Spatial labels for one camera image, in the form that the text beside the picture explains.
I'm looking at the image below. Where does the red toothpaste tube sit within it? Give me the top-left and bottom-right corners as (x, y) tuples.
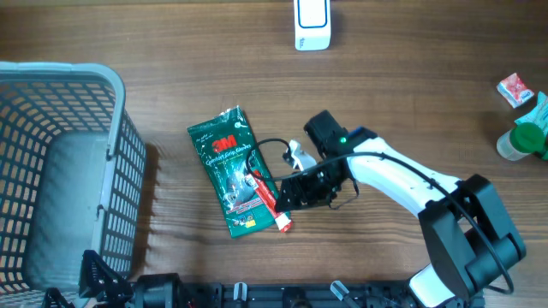
(245, 170), (293, 233)

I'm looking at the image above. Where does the grey plastic shopping basket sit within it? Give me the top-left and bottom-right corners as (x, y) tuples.
(1, 62), (146, 306)

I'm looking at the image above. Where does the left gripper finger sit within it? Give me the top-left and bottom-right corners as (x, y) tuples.
(41, 287), (71, 308)
(79, 250), (122, 298)

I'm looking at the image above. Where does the small red white packet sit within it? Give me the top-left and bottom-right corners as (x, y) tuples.
(497, 73), (534, 109)

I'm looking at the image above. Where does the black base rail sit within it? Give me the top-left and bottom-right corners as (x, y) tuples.
(128, 273), (485, 308)

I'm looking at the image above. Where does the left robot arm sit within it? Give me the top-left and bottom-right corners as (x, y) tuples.
(78, 250), (196, 308)

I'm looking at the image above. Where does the teal wet wipes pack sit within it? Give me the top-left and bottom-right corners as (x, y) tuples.
(515, 92), (548, 135)

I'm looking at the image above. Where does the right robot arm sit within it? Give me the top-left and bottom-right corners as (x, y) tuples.
(276, 110), (526, 307)

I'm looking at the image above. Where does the white barcode scanner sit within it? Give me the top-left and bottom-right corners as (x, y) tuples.
(293, 0), (331, 51)

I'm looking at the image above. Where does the green lid jar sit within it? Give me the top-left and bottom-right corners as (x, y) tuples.
(497, 122), (546, 162)

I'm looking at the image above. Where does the green 3M gloves packet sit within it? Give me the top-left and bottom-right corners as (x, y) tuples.
(188, 106), (278, 238)

